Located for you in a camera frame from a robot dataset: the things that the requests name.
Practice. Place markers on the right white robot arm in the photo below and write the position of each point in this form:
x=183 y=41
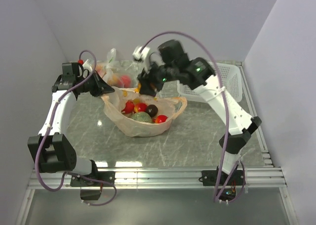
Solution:
x=201 y=78

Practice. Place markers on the dark brown fake fruit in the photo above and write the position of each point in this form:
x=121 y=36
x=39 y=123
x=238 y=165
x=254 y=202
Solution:
x=151 y=110

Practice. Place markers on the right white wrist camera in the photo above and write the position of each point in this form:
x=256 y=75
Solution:
x=142 y=54

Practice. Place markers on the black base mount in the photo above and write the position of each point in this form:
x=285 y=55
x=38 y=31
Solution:
x=208 y=178
x=91 y=186

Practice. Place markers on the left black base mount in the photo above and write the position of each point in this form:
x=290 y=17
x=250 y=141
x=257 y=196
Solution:
x=91 y=186

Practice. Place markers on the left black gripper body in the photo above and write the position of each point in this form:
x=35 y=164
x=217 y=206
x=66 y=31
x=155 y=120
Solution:
x=89 y=86

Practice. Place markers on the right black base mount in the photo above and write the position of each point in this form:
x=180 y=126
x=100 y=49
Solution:
x=208 y=178

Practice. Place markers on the clear tied bag of fruits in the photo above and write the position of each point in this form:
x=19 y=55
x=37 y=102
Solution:
x=112 y=72

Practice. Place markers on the green netted fake melon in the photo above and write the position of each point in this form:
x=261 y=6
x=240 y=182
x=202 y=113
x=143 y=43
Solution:
x=142 y=117

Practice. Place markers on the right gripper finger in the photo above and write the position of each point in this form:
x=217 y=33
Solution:
x=143 y=78
x=148 y=89

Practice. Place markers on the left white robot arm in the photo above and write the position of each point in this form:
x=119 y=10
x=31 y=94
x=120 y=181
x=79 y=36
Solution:
x=50 y=149

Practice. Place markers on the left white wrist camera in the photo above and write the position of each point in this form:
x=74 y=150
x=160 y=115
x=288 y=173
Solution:
x=85 y=66

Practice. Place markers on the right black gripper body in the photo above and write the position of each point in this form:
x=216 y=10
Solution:
x=159 y=75

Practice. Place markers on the red fake apple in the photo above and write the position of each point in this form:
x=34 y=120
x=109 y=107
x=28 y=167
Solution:
x=140 y=107
x=129 y=107
x=160 y=119

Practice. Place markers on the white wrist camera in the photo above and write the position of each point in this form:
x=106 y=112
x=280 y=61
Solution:
x=142 y=54
x=85 y=66

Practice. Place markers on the beige plastic bag orange prints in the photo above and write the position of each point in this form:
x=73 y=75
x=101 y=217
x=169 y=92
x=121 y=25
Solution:
x=115 y=103

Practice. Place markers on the white perforated plastic basket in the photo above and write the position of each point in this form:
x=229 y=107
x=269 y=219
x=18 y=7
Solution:
x=231 y=78

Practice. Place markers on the aluminium front rail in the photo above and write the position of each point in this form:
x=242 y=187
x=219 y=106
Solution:
x=187 y=177

